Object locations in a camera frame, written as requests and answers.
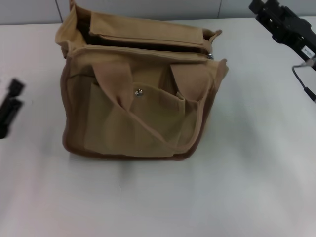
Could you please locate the khaki canvas food bag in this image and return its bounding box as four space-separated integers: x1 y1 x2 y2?
54 0 230 162

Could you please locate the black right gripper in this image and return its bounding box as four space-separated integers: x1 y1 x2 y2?
248 0 316 62

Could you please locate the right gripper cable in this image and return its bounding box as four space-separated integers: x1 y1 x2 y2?
292 57 316 104

